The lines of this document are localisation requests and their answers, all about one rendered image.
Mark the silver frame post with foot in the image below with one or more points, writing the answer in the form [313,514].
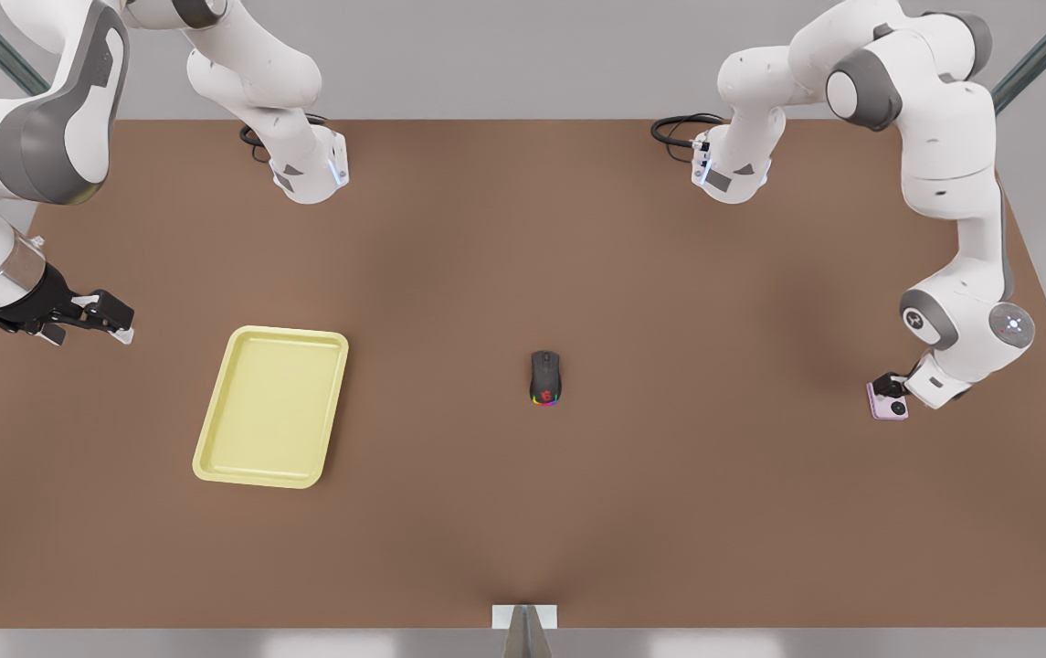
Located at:
[524,631]

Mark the yellow rectangular tray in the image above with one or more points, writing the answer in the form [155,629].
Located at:
[271,407]

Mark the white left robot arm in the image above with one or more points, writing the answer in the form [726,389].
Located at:
[952,137]

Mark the pink smartphone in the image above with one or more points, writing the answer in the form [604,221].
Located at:
[886,408]

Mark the black computer mouse, rainbow light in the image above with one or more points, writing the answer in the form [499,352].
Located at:
[545,375]

